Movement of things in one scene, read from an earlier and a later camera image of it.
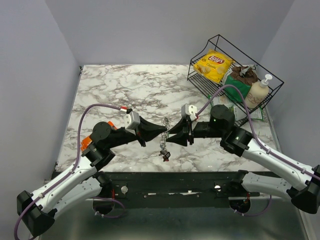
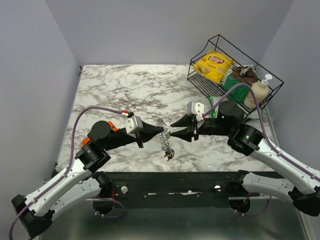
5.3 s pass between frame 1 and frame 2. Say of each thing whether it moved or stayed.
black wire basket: stayed
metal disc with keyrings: moved
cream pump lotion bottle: stayed
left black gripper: stayed
